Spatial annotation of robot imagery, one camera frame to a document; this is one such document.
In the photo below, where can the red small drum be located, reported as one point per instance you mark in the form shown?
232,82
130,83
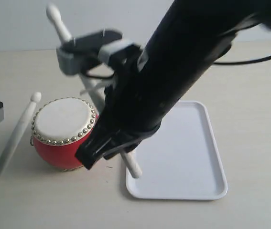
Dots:
59,128

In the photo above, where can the white wooden drumstick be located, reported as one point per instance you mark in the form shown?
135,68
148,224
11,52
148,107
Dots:
18,131
91,86

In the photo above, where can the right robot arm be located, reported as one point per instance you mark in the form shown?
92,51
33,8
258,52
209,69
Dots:
192,35

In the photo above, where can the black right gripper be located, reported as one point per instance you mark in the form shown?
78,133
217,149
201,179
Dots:
133,112

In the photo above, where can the white rectangular plastic tray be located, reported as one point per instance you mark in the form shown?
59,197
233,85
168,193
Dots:
181,160

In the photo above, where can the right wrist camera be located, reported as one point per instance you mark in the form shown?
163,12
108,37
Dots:
81,54

